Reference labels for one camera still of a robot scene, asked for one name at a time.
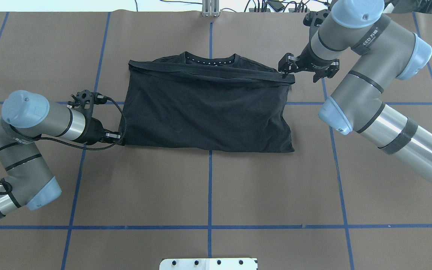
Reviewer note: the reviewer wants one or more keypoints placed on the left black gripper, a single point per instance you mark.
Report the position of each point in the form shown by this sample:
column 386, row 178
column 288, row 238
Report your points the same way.
column 95, row 132

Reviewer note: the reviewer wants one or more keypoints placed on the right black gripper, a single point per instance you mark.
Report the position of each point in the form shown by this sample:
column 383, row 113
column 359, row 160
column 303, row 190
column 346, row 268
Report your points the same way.
column 311, row 62

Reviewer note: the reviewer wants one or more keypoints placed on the black graphic t-shirt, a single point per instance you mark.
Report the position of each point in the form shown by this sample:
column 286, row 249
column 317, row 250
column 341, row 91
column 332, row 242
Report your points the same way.
column 231, row 104

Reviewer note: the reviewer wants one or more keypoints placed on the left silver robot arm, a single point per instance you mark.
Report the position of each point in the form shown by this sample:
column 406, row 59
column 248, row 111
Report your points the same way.
column 27, row 118

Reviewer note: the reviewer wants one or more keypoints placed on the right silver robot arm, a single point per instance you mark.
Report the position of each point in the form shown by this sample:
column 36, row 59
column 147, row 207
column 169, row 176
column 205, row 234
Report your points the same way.
column 387, row 52

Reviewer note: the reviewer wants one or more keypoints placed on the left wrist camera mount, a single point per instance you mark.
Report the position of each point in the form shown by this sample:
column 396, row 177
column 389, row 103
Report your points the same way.
column 85, row 100

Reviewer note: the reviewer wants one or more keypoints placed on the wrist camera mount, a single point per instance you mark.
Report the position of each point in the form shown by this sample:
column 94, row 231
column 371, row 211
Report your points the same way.
column 315, row 18
column 85, row 100

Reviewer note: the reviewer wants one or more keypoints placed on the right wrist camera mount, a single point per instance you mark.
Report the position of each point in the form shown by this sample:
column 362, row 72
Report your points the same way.
column 315, row 18

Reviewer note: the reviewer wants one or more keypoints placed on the aluminium frame post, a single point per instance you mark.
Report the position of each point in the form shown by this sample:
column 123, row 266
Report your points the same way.
column 210, row 8

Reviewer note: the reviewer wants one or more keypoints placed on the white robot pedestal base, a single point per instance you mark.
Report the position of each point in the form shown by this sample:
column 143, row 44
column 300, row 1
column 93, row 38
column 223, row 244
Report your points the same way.
column 209, row 264

